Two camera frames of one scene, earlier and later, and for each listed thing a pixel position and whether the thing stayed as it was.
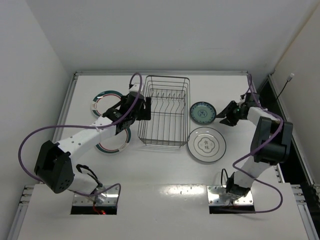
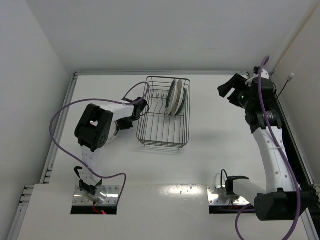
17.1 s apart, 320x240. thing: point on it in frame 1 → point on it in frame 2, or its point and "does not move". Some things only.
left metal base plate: [107, 198] does not move
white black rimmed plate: [206, 144] → [179, 98]
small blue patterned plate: [203, 112] → [184, 101]
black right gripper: [230, 115] → [235, 89]
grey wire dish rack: [169, 121] does not move
